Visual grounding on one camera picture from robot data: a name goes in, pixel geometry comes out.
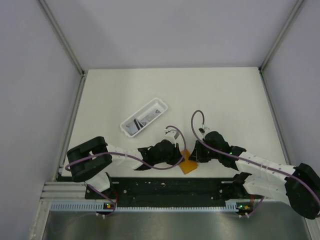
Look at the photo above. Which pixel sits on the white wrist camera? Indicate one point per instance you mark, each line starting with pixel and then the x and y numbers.
pixel 171 134
pixel 204 129

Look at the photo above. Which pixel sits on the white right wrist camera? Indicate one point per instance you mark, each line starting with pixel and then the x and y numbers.
pixel 204 129

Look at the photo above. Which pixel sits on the white slotted cable duct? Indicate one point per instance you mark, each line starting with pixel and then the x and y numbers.
pixel 92 206

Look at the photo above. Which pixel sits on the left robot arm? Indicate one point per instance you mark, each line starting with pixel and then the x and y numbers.
pixel 88 161

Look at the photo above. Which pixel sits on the yellow leather card holder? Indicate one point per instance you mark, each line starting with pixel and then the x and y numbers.
pixel 187 165

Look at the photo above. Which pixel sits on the silver VIP card in basket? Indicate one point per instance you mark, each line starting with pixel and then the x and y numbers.
pixel 150 116

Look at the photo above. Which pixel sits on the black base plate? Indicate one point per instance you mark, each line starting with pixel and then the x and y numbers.
pixel 174 192

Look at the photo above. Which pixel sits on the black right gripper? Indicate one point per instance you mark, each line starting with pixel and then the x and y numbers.
pixel 197 155

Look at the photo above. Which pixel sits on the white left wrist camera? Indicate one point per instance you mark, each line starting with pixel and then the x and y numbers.
pixel 171 134

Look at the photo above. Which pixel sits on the white plastic basket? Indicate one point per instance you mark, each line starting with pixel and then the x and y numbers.
pixel 155 103

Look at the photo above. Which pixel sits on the right aluminium frame post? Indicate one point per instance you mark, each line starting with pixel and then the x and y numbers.
pixel 280 37

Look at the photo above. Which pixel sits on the silver stripe card in basket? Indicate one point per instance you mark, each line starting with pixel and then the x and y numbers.
pixel 134 126

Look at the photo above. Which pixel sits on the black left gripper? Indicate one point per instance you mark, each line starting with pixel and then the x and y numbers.
pixel 177 154

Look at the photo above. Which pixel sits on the aluminium frame post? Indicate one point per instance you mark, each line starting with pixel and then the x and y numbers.
pixel 280 37
pixel 79 87

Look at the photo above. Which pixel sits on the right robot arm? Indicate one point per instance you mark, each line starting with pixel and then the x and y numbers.
pixel 296 186

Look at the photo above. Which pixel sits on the left aluminium frame post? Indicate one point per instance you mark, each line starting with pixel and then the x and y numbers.
pixel 79 87

